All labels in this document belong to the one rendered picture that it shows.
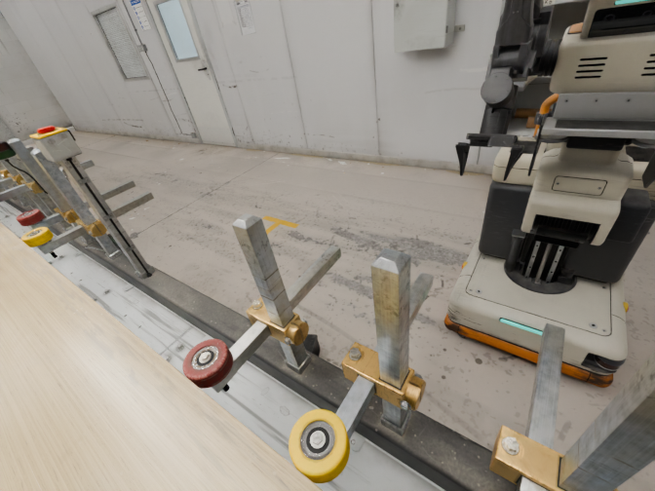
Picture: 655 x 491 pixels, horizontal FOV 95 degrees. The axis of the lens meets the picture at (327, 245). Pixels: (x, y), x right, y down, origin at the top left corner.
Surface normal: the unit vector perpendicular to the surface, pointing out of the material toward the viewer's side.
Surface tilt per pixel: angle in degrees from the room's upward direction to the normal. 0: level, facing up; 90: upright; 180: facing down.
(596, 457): 90
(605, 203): 8
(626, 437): 90
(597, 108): 90
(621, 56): 98
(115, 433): 0
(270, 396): 0
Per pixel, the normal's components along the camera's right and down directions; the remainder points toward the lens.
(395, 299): -0.56, 0.56
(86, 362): -0.15, -0.79
